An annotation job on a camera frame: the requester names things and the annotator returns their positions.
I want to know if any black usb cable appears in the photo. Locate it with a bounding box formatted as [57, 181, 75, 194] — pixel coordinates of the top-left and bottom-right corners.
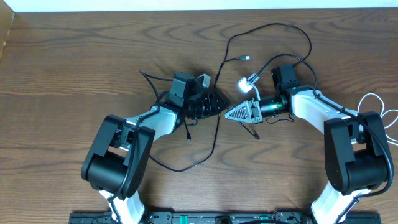
[148, 22, 313, 174]

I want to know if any white usb cable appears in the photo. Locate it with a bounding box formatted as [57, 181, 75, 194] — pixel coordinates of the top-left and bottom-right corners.
[356, 92, 398, 146]

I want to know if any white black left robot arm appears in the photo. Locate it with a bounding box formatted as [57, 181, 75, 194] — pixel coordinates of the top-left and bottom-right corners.
[81, 92, 228, 223]

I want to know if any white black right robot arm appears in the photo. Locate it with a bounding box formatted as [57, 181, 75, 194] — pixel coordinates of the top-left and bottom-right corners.
[225, 86, 394, 223]

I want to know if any brown wooden side panel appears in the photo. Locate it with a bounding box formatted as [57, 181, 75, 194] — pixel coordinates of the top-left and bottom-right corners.
[0, 0, 15, 58]

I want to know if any black left camera cable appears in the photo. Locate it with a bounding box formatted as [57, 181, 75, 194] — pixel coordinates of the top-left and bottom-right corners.
[107, 70, 175, 224]

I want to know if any black camera cable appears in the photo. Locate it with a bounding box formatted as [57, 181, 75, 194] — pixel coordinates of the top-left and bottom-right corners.
[248, 53, 395, 224]
[107, 70, 175, 224]

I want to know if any black right camera cable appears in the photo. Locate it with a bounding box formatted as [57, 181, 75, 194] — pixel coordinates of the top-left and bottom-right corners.
[248, 53, 395, 224]

